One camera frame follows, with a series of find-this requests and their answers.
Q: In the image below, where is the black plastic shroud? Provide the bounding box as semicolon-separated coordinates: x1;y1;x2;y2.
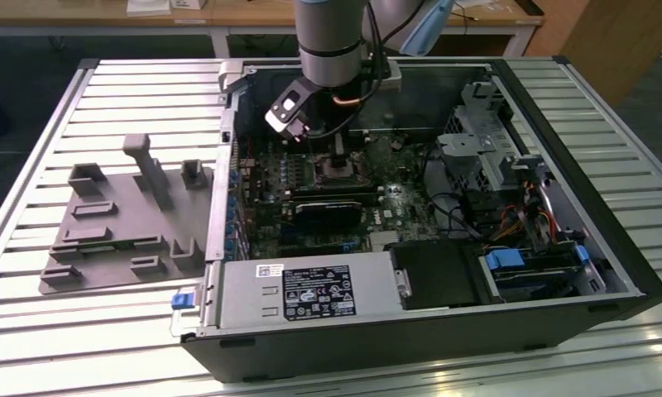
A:
386;242;501;311

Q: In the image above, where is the grey parts rack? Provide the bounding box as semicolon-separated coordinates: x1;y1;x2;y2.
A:
38;134;217;295

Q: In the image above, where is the black internal cable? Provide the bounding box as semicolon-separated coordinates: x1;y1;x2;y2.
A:
429;193;488;242

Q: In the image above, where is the green motherboard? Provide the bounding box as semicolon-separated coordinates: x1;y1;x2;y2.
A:
234;134;449;260

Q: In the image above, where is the wooden desk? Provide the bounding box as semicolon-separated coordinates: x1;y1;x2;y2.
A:
0;0;547;59

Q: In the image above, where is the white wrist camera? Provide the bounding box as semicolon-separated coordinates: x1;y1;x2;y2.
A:
263;79;316;144

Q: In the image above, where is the black graphics card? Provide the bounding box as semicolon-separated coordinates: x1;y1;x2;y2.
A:
290;199;365;229

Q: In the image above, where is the black RAM slot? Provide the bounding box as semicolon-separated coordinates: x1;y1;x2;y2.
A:
290;184;384;192
290;189;384;196
290;198;384;205
290;193;384;201

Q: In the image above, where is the wooden cabinet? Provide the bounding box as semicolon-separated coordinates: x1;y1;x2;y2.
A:
521;0;662;107

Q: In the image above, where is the CPU socket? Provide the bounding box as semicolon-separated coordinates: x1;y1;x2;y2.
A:
309;152;374;185

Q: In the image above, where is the orange yellow wire bundle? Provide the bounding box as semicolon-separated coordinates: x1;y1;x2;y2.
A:
496;177;560;249

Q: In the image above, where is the silver chipset heatsink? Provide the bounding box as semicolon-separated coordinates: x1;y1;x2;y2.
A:
372;231;402;250

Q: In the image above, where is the metal drive cage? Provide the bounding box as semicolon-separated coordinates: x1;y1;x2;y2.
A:
434;81;535;192

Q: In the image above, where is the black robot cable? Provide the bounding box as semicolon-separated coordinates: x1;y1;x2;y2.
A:
362;0;400;109

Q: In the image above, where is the black open PC case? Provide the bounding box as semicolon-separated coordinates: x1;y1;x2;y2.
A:
179;56;662;384

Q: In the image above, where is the hard disk in blue carrier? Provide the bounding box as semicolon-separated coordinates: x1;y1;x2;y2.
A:
479;245;608;303

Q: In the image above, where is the grey power supply unit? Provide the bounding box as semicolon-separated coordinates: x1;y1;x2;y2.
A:
198;251;408;332

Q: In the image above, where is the white cardboard box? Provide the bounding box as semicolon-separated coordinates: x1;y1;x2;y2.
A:
125;0;174;17

